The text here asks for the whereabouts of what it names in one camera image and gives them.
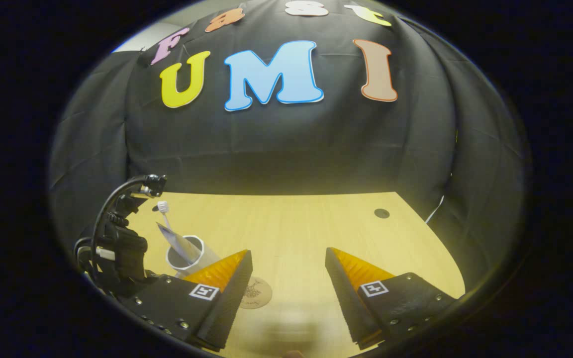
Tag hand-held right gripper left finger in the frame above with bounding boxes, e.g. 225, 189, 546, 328
117, 250, 254, 351

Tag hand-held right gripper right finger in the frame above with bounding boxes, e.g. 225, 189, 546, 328
325, 247, 459, 350

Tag round cork coaster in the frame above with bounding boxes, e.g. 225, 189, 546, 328
239, 277, 273, 310

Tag white cup with wooden handle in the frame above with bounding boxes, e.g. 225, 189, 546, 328
166, 235, 222, 278

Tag white toothpaste tube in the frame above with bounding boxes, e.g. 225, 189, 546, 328
156, 222, 202, 264

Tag white toothbrush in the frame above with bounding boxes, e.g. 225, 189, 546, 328
157, 200, 173, 232

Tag wooden desktop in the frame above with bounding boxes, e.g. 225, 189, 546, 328
132, 191, 466, 357

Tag black camera cable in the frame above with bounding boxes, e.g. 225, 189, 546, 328
90, 175, 149, 259

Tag white cable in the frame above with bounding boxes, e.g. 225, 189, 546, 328
425, 195, 445, 224

